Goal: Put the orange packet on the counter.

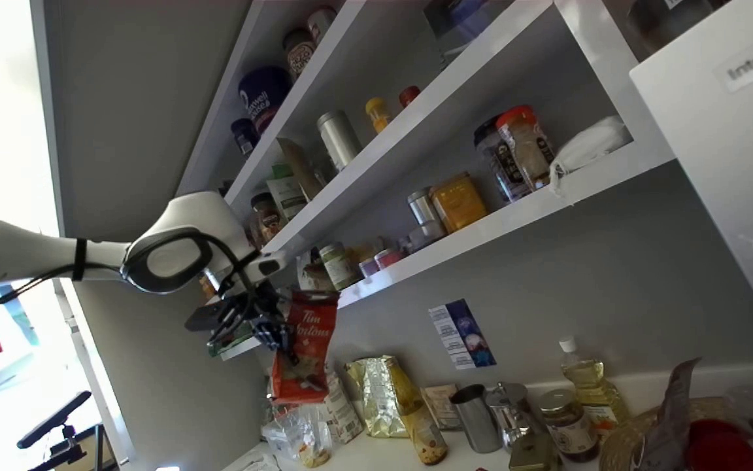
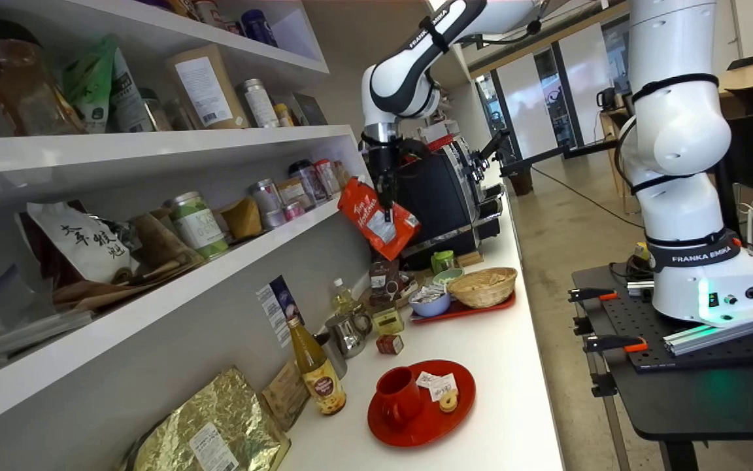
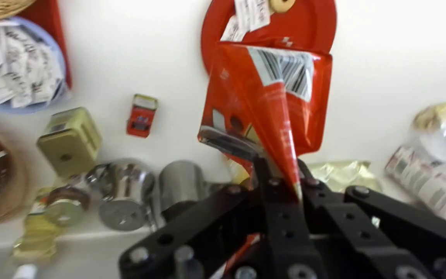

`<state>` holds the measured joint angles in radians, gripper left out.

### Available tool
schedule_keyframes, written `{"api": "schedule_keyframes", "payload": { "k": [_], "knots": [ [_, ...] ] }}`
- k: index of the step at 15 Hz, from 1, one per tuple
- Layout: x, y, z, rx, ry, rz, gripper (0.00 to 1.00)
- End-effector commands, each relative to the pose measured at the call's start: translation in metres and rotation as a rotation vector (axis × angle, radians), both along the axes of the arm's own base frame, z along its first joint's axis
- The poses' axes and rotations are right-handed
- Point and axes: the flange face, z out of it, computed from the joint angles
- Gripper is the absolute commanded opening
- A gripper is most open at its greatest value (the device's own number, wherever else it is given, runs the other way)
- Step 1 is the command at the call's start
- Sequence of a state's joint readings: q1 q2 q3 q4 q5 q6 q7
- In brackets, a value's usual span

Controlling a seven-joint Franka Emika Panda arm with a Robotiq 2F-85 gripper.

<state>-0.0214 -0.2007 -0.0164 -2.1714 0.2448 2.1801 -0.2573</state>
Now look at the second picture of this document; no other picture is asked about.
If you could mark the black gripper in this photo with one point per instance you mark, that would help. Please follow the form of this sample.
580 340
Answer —
384 160

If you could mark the orange red packet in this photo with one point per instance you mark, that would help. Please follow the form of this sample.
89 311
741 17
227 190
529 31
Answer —
388 232

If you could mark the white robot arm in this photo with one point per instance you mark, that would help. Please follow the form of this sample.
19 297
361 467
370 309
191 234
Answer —
702 272

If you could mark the white tea bag packet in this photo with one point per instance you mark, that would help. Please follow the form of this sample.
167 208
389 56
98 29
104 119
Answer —
438 386

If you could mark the brown kraft packet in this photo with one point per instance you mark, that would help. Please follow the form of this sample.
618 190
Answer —
285 395

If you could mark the black espresso machine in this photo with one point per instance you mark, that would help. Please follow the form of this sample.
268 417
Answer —
440 186

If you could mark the green small box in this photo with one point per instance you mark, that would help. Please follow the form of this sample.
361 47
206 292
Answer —
442 260

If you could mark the glass jar silver lid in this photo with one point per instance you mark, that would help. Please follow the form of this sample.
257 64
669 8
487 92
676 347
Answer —
270 203

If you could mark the white small bottle upper shelf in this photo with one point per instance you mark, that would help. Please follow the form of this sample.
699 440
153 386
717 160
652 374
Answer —
259 106

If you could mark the small blue bowl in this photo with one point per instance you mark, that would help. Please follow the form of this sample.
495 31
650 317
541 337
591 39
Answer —
430 302

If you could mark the small yellow brown jar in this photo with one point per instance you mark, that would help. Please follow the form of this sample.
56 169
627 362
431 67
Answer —
244 221

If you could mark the small yellow cube box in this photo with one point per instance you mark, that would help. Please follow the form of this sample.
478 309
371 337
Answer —
388 323

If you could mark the woven wicker basket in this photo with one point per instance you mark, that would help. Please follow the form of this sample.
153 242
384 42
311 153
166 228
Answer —
482 288

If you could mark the red tray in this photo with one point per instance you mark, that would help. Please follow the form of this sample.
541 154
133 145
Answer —
461 309

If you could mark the small clear oil bottle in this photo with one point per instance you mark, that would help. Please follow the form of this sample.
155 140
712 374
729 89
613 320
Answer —
349 320

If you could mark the blue white leaflet card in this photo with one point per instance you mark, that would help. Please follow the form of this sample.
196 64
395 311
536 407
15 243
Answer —
278 307

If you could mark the small brown cube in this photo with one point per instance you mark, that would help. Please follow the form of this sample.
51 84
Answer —
389 344

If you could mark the brown cardboard box white label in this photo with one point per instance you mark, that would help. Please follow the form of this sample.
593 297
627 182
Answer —
206 88

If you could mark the green lid glass jar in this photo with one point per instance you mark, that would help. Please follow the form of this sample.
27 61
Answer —
196 224

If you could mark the yellow liquid glass bottle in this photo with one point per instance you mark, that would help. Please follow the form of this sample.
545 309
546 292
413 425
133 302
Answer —
316 369

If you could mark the red cup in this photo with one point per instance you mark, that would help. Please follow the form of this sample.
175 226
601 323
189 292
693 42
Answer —
397 399

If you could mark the white shelf unit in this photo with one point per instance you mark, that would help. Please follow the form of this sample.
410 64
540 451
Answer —
121 173

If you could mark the brown paper bag on shelf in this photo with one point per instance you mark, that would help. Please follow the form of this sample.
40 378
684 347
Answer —
159 243

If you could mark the red round plate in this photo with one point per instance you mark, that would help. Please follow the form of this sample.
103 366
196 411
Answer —
434 419

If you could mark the green foil bag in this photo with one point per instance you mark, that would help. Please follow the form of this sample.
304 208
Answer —
86 84

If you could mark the gold foil bag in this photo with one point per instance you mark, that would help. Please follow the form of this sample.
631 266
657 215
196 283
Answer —
221 426

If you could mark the white paper bag black script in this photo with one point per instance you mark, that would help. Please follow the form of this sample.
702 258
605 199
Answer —
83 242

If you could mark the large glass jar black lid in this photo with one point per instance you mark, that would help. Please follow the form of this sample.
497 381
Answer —
27 94

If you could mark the black robot mount table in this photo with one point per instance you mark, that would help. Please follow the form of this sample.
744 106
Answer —
667 399

